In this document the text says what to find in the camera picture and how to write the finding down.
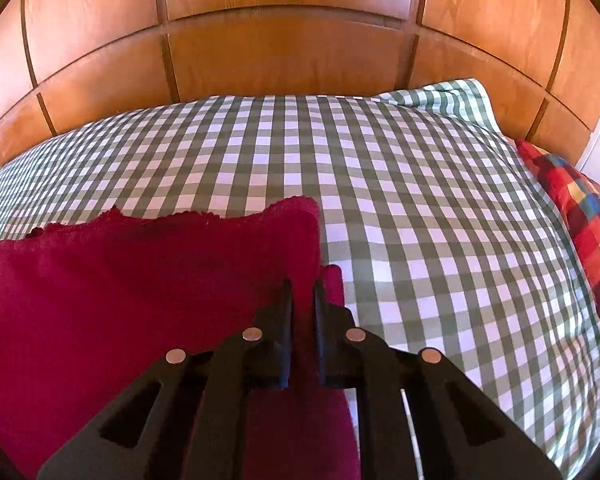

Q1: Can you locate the green checkered bed sheet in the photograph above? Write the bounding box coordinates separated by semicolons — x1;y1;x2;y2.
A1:
0;78;600;480

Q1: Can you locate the wooden panelled headboard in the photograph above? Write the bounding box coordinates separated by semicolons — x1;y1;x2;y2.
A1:
0;0;600;179

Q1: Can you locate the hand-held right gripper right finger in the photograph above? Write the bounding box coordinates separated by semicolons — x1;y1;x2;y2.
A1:
314;281;564;480

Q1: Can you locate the red knit garment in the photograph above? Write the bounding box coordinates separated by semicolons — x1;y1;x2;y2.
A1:
0;196;362;480

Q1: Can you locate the multicolour plaid cloth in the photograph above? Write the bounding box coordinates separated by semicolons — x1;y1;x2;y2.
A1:
515;139;600;342

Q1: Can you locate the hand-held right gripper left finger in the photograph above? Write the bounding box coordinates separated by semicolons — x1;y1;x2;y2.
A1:
37;279;295;480

